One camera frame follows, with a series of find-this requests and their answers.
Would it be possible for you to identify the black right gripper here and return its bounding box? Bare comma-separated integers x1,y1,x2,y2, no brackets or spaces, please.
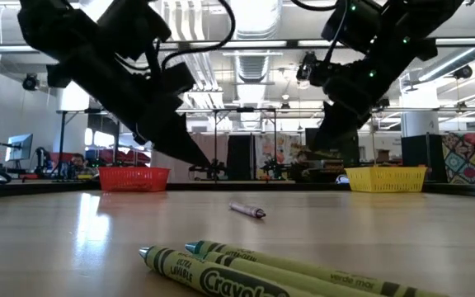
309,45,391,150

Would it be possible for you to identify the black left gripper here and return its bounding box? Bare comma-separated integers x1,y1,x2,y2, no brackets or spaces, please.
46,43,213,168

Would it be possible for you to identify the red plastic basket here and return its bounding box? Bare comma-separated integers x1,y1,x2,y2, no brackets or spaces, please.
98,166,172,193

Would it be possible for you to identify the purple crayon pale wrapper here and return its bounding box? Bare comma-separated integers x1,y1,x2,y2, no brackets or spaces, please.
228,200,267,219

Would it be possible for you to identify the green crayon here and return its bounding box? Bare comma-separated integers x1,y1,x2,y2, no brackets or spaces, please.
194,251,387,297
139,246,317,297
186,240,449,297

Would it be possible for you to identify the white curtain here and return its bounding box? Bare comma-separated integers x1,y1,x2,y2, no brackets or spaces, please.
150,134,229,182

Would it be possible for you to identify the yellow plastic basket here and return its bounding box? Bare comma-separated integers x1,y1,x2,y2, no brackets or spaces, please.
345,166,428,193

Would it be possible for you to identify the black curtain panel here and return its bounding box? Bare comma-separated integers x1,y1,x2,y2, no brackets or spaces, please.
227,134,256,182

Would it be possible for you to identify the floral cloth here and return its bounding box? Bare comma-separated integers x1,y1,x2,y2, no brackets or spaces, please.
255,134,303,181

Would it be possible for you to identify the black box cabinet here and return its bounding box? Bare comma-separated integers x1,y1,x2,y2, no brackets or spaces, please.
401,134,444,183

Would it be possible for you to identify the person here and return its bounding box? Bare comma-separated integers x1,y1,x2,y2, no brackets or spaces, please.
68,153,98,179

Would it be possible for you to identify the white pipe bundle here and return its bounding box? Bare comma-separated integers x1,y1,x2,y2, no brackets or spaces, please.
175,0,226,109

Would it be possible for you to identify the black track spotlight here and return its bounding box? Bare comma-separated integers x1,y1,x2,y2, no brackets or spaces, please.
21,73,40,92
453,64,473,81

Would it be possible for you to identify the colourful patchwork quilt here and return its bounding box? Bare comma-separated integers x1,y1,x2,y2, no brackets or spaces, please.
442,130,475,186

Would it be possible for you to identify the silver desk monitor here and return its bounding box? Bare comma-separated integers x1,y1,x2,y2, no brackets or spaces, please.
6,133,34,163

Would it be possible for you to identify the black metal stand frame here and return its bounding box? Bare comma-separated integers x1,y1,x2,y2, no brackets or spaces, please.
212,106,278,182
55,109,121,182

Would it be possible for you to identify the black aluminium rig frame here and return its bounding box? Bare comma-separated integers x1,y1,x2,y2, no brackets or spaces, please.
0,180,475,199

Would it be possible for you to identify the black rig camera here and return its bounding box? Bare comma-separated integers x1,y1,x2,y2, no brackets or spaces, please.
294,51,319,90

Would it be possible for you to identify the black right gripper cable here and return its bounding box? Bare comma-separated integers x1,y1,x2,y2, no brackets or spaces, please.
289,0,348,63

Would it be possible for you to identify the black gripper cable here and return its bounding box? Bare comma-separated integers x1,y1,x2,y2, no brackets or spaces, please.
154,0,238,79
289,0,348,63

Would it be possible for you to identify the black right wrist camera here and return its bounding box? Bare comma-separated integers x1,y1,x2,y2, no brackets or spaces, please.
321,0,383,55

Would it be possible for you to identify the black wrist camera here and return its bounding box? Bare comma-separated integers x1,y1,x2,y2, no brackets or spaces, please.
321,0,383,55
96,0,173,62

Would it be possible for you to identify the silver ventilation duct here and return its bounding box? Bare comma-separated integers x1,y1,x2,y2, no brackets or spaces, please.
223,0,282,130

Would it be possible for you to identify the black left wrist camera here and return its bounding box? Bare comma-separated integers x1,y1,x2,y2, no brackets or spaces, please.
96,0,173,62

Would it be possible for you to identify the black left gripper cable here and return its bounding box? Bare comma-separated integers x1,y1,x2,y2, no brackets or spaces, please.
154,0,238,79

